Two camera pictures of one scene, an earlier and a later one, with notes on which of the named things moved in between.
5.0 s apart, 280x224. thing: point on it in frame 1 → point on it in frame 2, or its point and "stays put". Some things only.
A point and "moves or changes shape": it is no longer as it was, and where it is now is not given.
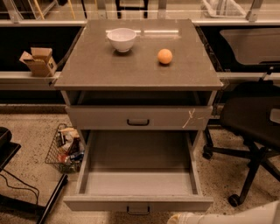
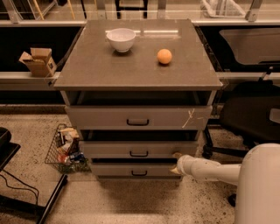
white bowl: [122, 38] stays put
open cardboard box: [40, 62] stays put
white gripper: [194, 219] → [185, 165]
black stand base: [8, 150] stays put
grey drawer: [139, 171] moves or changes shape
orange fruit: [164, 56] stays put
